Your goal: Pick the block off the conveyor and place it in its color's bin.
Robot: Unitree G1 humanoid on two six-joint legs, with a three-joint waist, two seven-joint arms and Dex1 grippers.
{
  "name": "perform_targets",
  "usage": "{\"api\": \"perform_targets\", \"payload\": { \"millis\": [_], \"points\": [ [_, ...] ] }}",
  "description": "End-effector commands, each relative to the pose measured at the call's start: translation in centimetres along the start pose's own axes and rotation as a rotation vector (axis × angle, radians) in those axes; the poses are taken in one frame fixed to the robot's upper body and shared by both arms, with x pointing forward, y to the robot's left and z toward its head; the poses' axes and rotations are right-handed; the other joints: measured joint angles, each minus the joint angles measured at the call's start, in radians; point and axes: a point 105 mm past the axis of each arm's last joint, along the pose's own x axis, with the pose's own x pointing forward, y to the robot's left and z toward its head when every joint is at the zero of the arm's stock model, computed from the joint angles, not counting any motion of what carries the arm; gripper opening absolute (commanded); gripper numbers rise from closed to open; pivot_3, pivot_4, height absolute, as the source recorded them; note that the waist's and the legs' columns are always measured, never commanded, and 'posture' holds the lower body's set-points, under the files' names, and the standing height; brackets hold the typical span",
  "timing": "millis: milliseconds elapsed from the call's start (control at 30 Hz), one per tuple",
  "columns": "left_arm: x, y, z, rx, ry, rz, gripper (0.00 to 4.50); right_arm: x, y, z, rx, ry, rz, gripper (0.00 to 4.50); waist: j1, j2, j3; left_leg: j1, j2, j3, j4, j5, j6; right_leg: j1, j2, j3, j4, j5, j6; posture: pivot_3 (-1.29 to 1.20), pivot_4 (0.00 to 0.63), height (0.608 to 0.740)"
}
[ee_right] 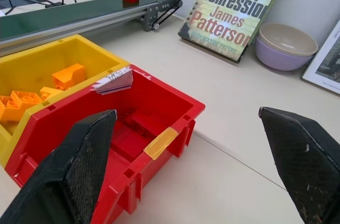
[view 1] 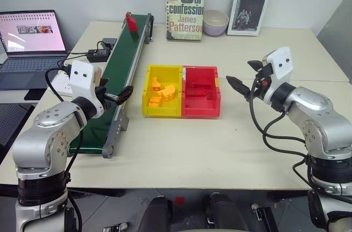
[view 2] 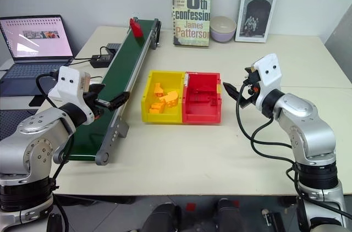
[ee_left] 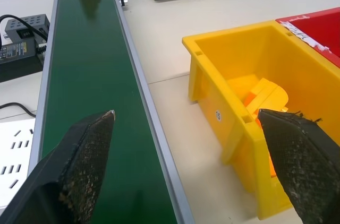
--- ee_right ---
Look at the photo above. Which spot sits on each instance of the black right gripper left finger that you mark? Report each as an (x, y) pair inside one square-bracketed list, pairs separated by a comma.
[(66, 176)]

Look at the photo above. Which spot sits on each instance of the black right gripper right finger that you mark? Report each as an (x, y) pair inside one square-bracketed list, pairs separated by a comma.
[(305, 160)]

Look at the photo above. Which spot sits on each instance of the green conveyor belt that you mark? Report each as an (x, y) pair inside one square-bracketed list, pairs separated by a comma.
[(66, 14)]

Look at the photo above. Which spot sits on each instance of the orange toy brick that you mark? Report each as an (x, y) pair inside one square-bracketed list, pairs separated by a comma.
[(69, 76), (16, 107), (51, 93)]

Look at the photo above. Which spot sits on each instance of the white framed picture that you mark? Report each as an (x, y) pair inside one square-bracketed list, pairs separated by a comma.
[(325, 64)]

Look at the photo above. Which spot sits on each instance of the yellow tape strip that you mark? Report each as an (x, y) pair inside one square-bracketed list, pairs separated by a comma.
[(160, 142)]

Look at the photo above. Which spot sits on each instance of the lilac bowl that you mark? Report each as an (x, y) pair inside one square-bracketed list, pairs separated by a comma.
[(276, 59)]

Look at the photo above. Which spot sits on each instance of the torn white paper label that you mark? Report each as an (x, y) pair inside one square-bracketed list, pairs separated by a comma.
[(115, 80)]

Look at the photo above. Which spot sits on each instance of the red plastic bin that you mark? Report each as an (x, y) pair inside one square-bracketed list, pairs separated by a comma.
[(164, 117)]

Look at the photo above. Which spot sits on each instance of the yellow plastic bin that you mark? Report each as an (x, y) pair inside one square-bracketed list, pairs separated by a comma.
[(40, 64)]

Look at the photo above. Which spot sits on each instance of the beige bowl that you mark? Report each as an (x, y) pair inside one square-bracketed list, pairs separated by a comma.
[(288, 39)]

